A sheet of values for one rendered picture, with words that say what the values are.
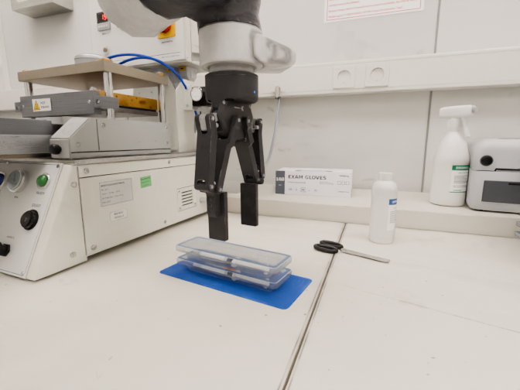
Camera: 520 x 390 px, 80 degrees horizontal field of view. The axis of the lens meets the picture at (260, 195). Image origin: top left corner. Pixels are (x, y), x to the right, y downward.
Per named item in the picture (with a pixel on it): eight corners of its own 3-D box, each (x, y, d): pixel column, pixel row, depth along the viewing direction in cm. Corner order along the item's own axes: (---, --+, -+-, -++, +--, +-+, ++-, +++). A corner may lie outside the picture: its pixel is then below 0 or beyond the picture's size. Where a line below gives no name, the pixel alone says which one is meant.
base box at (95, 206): (136, 201, 108) (133, 151, 105) (230, 210, 93) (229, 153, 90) (-75, 251, 59) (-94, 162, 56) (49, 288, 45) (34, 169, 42)
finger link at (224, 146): (243, 118, 43) (237, 114, 42) (226, 195, 41) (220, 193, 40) (220, 119, 45) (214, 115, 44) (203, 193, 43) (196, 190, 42)
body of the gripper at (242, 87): (227, 81, 49) (229, 140, 51) (190, 71, 42) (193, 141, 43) (269, 76, 45) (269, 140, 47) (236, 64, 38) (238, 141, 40)
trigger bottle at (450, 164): (422, 202, 83) (431, 107, 79) (440, 200, 87) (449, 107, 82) (455, 208, 75) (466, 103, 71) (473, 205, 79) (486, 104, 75)
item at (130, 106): (99, 118, 84) (96, 82, 83) (163, 116, 76) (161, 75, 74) (32, 114, 69) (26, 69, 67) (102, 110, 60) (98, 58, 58)
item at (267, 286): (176, 270, 51) (175, 258, 50) (198, 259, 55) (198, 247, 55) (275, 299, 42) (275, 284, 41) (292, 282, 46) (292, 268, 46)
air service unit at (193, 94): (191, 135, 82) (189, 76, 79) (240, 135, 76) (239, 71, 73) (179, 135, 77) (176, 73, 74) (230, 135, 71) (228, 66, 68)
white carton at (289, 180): (283, 187, 108) (283, 166, 107) (351, 191, 101) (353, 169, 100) (275, 193, 96) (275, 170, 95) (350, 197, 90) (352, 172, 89)
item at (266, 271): (174, 258, 50) (174, 244, 50) (197, 248, 55) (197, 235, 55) (275, 285, 41) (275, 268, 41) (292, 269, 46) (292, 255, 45)
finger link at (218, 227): (227, 191, 42) (224, 192, 42) (228, 240, 44) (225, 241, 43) (210, 189, 44) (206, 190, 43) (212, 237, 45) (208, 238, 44)
